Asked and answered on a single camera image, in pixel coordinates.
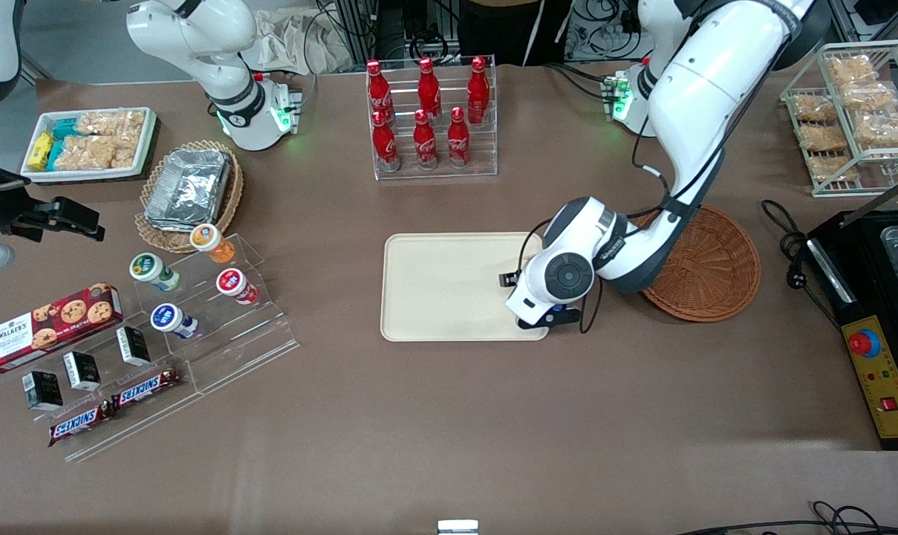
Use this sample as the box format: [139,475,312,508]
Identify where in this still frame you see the white rectangular snack tray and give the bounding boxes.
[20,106,158,184]

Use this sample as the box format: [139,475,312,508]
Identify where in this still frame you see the cream plastic tray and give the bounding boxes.
[380,233,550,343]

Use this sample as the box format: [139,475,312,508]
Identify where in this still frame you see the oval light wicker basket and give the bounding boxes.
[134,140,244,254]

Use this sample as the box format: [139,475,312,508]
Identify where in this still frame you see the round brown wicker basket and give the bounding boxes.
[637,204,762,323]

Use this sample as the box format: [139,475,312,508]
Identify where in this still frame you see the clear rice cracker bag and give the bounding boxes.
[77,110,146,139]
[55,134,139,171]

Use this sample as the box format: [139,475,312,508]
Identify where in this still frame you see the yellow snack packet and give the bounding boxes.
[27,132,54,172]

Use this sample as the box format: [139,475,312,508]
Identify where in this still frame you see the green lid yogurt cup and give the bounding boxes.
[129,253,182,292]

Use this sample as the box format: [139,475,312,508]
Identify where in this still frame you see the red Walkers cookie box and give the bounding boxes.
[0,282,124,374]

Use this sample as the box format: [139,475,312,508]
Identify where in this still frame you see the silver foil container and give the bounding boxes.
[144,149,232,231]

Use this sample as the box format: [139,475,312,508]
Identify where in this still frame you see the orange lid yogurt cup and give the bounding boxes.
[190,224,235,265]

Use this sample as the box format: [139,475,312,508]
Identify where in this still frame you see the blue lid yogurt cup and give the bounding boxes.
[150,303,198,340]

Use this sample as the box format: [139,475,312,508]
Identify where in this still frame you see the small black box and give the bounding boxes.
[116,325,151,366]
[62,351,102,392]
[22,370,63,412]

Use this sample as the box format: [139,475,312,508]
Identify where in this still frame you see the red lid yogurt cup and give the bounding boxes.
[216,268,260,305]

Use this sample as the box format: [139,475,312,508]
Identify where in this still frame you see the clear acrylic bottle rack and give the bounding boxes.
[365,54,498,181]

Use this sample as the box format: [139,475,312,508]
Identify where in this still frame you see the Snickers chocolate bar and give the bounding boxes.
[111,366,182,411]
[48,401,115,447]

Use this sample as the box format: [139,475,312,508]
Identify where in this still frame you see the red cola bottle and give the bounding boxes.
[447,107,470,168]
[466,56,490,125]
[413,109,438,169]
[366,59,394,123]
[372,110,401,172]
[417,57,442,120]

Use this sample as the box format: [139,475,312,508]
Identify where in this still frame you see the clear acrylic stepped stand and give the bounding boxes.
[131,234,301,395]
[0,320,204,463]

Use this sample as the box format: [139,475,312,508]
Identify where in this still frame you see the beige cloth bag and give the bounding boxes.
[242,7,354,75]

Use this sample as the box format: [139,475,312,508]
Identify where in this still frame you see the person in dark clothes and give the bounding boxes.
[456,0,573,66]

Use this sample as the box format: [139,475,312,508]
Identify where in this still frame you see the clear bagged cracker snack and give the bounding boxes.
[809,154,859,183]
[792,93,839,123]
[799,124,849,153]
[842,82,898,112]
[853,113,898,148]
[827,56,879,85]

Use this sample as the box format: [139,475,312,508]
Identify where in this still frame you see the black table appliance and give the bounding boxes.
[805,210,898,451]

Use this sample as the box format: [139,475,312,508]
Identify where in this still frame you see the yellow emergency stop box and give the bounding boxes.
[841,316,898,441]

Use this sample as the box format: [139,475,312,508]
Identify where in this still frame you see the grey metal rod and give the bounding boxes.
[839,171,898,228]

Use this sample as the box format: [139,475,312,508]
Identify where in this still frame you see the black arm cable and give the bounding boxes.
[519,111,726,333]

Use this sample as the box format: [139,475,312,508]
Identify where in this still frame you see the black base cable bundle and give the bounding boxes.
[544,62,619,102]

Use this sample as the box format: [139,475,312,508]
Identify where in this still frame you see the black power cable with plug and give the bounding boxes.
[761,199,843,328]

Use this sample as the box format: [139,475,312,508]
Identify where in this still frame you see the white wire rack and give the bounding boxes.
[781,41,898,198]

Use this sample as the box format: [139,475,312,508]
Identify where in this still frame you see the black floor cable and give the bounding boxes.
[679,502,898,535]

